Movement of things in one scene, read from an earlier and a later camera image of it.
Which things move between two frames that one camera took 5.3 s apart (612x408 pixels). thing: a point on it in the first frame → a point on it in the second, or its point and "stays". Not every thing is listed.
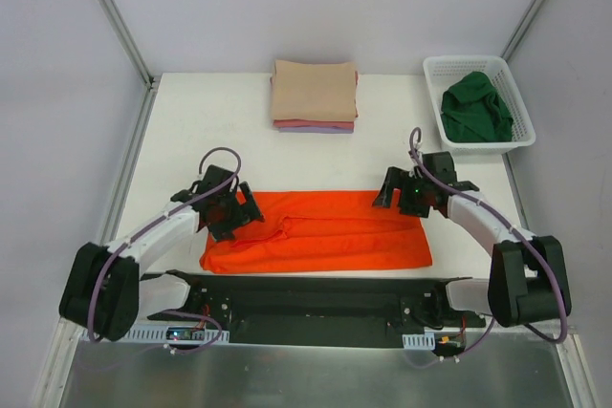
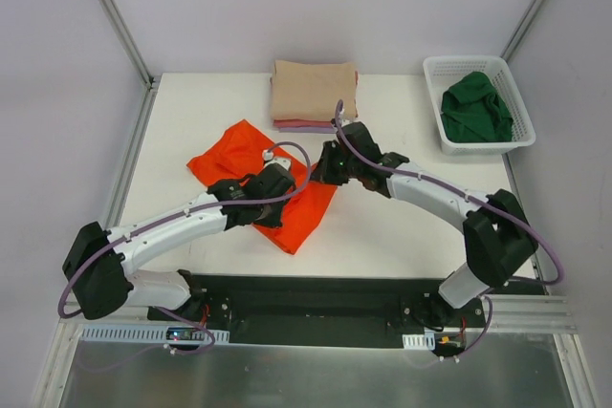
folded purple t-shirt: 316,129 stays
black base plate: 316,310 stays
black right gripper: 399,193 → 328,168
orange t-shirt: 322,230 → 237,152
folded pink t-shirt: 284,123 stays
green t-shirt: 473,111 stays
